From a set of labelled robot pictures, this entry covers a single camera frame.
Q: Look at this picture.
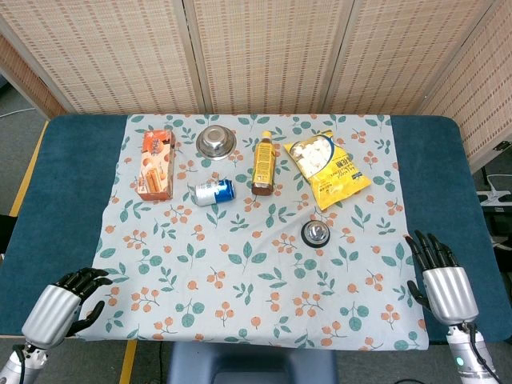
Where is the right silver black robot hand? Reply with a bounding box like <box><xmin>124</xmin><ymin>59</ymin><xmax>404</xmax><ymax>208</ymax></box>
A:
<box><xmin>404</xmin><ymin>230</ymin><xmax>480</xmax><ymax>324</ymax></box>

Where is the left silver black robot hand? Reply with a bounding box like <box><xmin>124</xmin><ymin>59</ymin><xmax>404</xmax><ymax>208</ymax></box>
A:
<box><xmin>21</xmin><ymin>267</ymin><xmax>114</xmax><ymax>349</ymax></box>

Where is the small black round bell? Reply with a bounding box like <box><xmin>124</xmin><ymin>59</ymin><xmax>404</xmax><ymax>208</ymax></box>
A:
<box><xmin>300</xmin><ymin>219</ymin><xmax>331</xmax><ymax>249</ymax></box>

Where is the yellow floor tape strip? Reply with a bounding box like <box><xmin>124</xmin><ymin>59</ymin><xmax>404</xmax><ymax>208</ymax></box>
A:
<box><xmin>9</xmin><ymin>119</ymin><xmax>50</xmax><ymax>218</ymax></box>

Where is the yellow marshmallow snack bag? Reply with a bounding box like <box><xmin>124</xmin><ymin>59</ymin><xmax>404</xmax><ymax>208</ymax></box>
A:
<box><xmin>282</xmin><ymin>129</ymin><xmax>373</xmax><ymax>212</ymax></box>

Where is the orange biscuit box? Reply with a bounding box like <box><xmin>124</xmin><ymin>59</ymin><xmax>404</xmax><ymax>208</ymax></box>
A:
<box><xmin>136</xmin><ymin>128</ymin><xmax>176</xmax><ymax>202</ymax></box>

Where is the floral leaf pattern tablecloth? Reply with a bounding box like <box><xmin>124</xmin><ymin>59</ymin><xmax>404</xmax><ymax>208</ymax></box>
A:
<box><xmin>74</xmin><ymin>113</ymin><xmax>430</xmax><ymax>352</ymax></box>

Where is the blue white drink can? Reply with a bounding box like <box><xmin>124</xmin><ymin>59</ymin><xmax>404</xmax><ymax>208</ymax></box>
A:
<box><xmin>194</xmin><ymin>178</ymin><xmax>237</xmax><ymax>207</ymax></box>

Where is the yellow label tea bottle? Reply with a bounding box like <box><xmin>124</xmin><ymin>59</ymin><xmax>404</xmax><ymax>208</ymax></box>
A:
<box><xmin>250</xmin><ymin>130</ymin><xmax>277</xmax><ymax>197</ymax></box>

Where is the stainless steel bowl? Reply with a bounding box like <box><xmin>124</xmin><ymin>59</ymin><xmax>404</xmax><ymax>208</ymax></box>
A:
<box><xmin>195</xmin><ymin>124</ymin><xmax>236</xmax><ymax>162</ymax></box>

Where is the woven bamboo folding screen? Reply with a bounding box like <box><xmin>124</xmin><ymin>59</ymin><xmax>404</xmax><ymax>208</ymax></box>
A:
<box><xmin>0</xmin><ymin>0</ymin><xmax>512</xmax><ymax>174</ymax></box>

